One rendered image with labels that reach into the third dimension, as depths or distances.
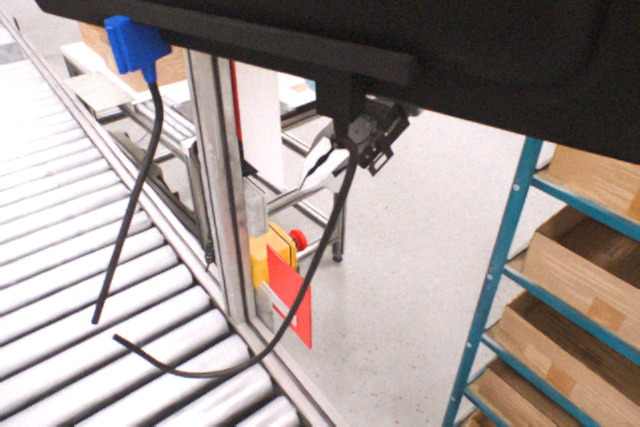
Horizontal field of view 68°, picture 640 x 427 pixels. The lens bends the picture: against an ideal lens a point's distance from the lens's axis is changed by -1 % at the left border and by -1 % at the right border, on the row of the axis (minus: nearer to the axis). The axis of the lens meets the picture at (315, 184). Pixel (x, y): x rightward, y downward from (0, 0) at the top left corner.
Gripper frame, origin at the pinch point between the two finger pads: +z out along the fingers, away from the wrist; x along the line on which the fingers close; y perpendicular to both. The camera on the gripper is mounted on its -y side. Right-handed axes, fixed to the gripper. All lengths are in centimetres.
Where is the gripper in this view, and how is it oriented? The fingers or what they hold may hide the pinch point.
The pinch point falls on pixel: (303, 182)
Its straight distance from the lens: 72.1
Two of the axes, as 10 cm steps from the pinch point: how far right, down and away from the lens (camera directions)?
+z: -6.8, 7.2, -1.4
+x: -6.1, -4.6, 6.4
